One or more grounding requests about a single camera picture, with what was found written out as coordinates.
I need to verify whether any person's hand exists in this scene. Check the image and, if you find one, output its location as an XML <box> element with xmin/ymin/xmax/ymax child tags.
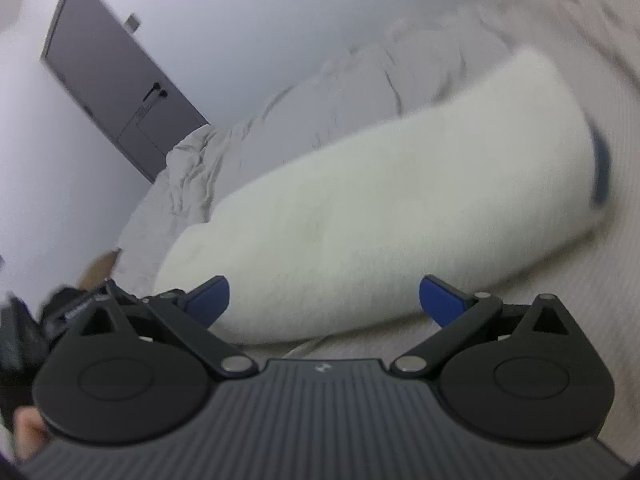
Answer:
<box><xmin>13</xmin><ymin>406</ymin><xmax>51</xmax><ymax>462</ymax></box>

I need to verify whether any brown pillow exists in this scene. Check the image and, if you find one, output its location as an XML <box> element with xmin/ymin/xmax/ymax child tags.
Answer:
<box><xmin>77</xmin><ymin>248</ymin><xmax>122</xmax><ymax>290</ymax></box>

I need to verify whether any black door handle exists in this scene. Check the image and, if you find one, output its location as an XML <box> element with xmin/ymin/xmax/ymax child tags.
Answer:
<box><xmin>143</xmin><ymin>81</ymin><xmax>168</xmax><ymax>102</ymax></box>

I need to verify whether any grey bed duvet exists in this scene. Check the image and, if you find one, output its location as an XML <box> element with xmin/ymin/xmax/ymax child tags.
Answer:
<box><xmin>114</xmin><ymin>0</ymin><xmax>639</xmax><ymax>463</ymax></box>

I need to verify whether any grey door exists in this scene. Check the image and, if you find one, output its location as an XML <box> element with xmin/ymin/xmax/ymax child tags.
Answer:
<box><xmin>42</xmin><ymin>0</ymin><xmax>206</xmax><ymax>182</ymax></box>

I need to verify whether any white blue striped sweater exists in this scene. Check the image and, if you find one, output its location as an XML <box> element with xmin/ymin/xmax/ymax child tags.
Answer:
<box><xmin>154</xmin><ymin>49</ymin><xmax>611</xmax><ymax>344</ymax></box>

